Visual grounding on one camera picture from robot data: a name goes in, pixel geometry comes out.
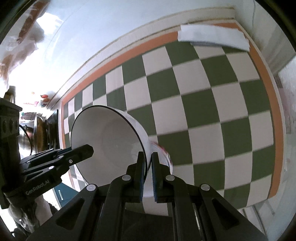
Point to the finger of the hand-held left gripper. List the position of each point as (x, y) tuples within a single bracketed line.
[(79, 151), (46, 170)]

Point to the floral white bowl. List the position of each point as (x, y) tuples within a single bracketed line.
[(165, 162)]

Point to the green white checkered cloth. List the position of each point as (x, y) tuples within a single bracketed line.
[(196, 104)]

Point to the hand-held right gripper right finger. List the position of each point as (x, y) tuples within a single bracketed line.
[(155, 185)]

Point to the blue kitchen cabinet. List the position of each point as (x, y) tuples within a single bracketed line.
[(60, 192)]

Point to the white folded cloth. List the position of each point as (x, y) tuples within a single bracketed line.
[(212, 38)]

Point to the persimmon wall decoration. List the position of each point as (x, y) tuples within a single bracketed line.
[(44, 96)]

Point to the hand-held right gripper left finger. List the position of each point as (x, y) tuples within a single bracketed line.
[(143, 185)]

